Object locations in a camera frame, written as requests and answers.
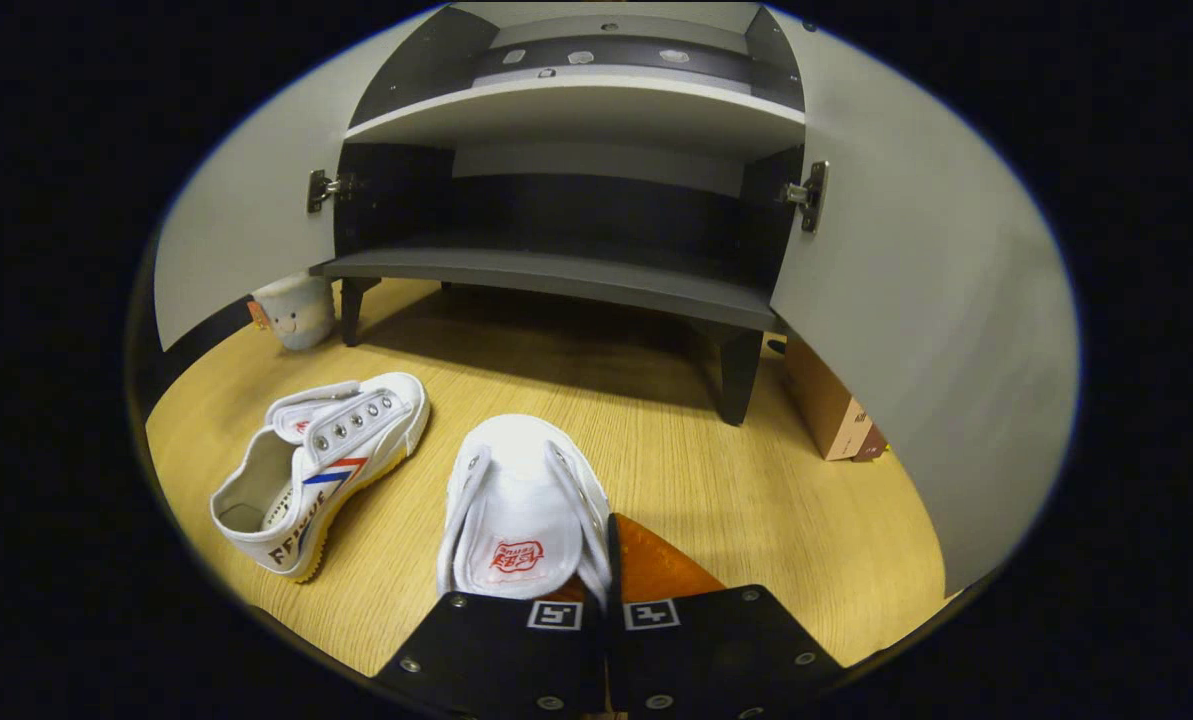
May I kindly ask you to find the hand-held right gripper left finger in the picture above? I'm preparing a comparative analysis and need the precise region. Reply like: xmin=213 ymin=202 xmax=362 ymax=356
xmin=371 ymin=575 xmax=609 ymax=720

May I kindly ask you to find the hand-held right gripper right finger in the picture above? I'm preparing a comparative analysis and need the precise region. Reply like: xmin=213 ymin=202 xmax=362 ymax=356
xmin=606 ymin=512 xmax=847 ymax=720

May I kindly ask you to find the white canvas shoe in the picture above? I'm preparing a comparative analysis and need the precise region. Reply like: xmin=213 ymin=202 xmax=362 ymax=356
xmin=436 ymin=413 xmax=614 ymax=606
xmin=209 ymin=372 xmax=431 ymax=584

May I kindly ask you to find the white shoe cabinet door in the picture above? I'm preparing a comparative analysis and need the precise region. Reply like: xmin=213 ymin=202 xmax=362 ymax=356
xmin=153 ymin=8 xmax=452 ymax=353
xmin=756 ymin=5 xmax=1080 ymax=598

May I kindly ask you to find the white shoe cabinet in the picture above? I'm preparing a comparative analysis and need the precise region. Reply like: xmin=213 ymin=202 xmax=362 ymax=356
xmin=311 ymin=0 xmax=827 ymax=428

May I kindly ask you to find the metal door hinge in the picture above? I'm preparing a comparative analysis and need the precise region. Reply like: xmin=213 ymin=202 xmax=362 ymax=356
xmin=781 ymin=160 xmax=830 ymax=235
xmin=306 ymin=168 xmax=359 ymax=214

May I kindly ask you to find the brown cardboard box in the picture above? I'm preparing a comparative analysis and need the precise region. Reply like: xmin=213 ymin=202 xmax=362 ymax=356
xmin=781 ymin=330 xmax=889 ymax=463

